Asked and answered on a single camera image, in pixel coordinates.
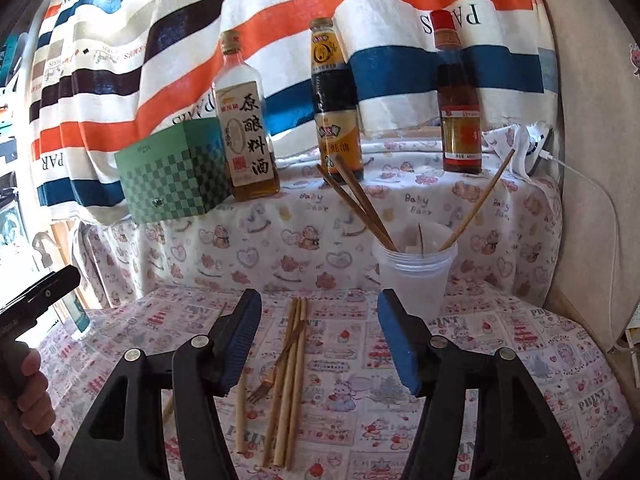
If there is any red-capped brown sauce bottle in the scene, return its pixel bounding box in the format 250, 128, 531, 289
431, 9, 482, 174

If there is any clear cooking wine bottle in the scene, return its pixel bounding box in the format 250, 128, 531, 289
213, 29, 280, 200

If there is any green checkered paper box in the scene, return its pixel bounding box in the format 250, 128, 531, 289
115, 117, 231, 223

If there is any dark soy sauce bottle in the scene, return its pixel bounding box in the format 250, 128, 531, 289
310, 18, 363, 183

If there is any translucent plastic cup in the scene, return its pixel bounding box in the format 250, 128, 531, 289
372, 222, 458, 323

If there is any striped Paris Hermes cloth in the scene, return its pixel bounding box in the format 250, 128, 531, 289
28, 0, 559, 223

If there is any golden metal fork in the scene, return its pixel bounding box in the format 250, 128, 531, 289
247, 321, 304, 403

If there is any person's left hand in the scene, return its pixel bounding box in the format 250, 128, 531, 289
17, 349, 55, 434

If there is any white charger with cable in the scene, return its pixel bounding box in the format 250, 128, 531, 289
514, 122, 639, 356

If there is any beige cushion panel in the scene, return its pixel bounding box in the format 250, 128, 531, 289
544, 0, 639, 350

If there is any Christmas print tablecloth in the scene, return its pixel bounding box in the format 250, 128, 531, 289
39, 281, 633, 479

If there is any teddy bear print cloth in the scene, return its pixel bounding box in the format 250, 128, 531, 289
72, 138, 562, 308

